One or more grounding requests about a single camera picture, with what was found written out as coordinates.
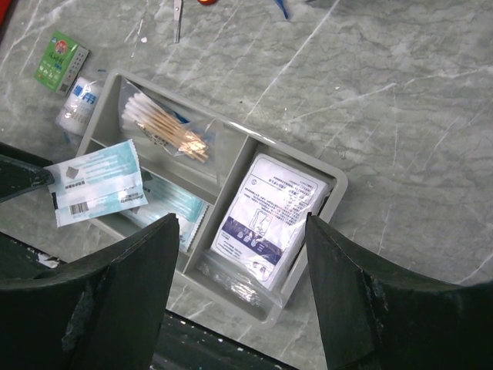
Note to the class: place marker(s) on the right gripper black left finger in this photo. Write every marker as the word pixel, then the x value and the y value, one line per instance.
pixel 92 300

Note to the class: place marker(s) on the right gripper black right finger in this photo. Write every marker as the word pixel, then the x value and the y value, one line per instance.
pixel 374 314

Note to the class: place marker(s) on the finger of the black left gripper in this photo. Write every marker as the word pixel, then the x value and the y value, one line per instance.
pixel 22 172

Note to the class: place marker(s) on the light blue gauze packet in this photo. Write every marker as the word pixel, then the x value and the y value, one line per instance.
pixel 103 182
pixel 164 198

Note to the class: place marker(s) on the white blue instruction packet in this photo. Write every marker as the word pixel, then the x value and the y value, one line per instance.
pixel 263 230

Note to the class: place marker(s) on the cotton swabs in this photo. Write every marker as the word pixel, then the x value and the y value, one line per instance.
pixel 190 140

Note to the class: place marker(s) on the green medicine box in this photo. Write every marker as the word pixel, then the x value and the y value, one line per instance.
pixel 61 63

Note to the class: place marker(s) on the grey plastic divided tray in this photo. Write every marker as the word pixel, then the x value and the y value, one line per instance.
pixel 238 147

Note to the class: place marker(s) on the small round balm tin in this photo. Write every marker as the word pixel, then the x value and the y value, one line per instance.
pixel 207 2

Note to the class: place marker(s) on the blue plastic tweezers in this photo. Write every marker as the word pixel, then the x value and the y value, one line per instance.
pixel 281 5

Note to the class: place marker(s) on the black mounting base rail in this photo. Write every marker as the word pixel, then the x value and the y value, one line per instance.
pixel 115 320

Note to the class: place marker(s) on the orange handled scissors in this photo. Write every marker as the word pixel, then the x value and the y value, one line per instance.
pixel 177 18

